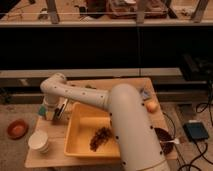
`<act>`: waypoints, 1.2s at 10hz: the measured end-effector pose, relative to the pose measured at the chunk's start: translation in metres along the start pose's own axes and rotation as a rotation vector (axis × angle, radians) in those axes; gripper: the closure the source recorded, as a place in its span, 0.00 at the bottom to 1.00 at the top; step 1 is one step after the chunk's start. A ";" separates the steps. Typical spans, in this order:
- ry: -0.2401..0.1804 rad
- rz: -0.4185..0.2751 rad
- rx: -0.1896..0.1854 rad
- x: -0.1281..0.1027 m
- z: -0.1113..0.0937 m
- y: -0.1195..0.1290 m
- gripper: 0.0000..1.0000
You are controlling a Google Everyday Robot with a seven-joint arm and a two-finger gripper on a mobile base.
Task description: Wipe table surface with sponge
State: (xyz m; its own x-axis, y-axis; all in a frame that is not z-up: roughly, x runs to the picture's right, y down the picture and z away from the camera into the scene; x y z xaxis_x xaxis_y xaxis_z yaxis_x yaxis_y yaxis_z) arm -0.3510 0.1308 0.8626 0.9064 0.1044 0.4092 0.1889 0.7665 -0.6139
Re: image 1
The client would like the white paper cup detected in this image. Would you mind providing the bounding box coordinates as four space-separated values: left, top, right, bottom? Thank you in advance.
28 130 49 153

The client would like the dark brown plate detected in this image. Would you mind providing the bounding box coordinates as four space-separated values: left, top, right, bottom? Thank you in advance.
155 128 173 155

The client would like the blue white small packet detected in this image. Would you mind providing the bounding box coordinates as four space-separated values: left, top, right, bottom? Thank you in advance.
140 88 151 101

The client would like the black box on right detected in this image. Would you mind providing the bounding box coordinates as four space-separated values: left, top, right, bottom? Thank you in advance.
179 54 213 81

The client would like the teal sponge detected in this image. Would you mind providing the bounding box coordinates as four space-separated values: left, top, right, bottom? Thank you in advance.
38 105 46 117

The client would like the black floor cable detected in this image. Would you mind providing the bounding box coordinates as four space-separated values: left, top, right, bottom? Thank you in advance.
163 79 213 171

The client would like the yellow onion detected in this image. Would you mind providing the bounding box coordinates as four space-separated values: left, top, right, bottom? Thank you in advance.
145 101 158 113

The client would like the white plastic fork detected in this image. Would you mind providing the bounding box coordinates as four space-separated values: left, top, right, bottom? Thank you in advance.
160 138 180 144

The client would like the black foot pedal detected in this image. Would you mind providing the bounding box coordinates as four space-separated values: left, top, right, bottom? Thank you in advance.
183 122 209 142

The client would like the yellow plastic tub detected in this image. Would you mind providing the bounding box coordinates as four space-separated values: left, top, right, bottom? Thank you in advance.
64 103 120 158

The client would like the red bowl on floor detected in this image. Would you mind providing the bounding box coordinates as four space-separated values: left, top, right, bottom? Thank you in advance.
7 119 28 140

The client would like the green toy vegetable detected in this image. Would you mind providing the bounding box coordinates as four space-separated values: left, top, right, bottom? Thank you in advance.
85 84 97 89

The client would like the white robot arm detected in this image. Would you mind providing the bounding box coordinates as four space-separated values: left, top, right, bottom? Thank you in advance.
40 73 170 171

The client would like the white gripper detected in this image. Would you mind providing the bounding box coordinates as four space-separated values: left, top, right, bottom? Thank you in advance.
45 99 69 121

